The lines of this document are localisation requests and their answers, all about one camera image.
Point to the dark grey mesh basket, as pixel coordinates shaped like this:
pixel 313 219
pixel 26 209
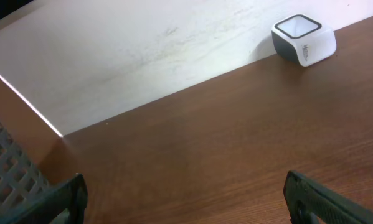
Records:
pixel 23 188

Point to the white barcode scanner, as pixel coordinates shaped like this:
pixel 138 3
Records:
pixel 303 40

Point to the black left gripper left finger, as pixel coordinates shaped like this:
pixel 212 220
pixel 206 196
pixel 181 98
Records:
pixel 71 195

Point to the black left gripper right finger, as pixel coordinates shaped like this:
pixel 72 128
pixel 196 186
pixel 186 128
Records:
pixel 309 202

